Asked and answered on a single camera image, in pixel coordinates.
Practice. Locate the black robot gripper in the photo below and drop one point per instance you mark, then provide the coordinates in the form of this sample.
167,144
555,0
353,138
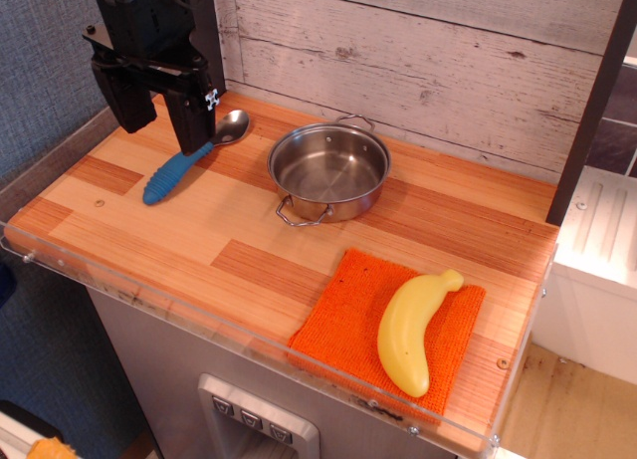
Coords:
135,54

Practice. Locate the yellow plastic banana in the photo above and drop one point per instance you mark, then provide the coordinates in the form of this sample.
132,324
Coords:
402,328

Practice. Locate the stainless steel pot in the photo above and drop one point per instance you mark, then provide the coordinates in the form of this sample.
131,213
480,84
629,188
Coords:
329,171

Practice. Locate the clear acrylic table guard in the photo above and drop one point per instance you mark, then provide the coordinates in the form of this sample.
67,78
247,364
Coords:
251,286

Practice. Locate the orange knitted cloth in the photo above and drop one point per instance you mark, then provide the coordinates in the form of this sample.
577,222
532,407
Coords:
339,338

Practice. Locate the grey dispenser button panel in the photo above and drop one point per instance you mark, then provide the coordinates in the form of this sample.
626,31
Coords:
243,425

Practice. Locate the yellow object bottom corner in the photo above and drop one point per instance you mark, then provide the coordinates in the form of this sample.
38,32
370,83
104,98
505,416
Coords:
51,448

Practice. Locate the blue handled metal spoon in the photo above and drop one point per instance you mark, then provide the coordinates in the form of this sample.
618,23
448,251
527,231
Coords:
231,128

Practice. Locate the dark right shelf post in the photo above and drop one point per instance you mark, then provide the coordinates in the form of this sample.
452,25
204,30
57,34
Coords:
611,63

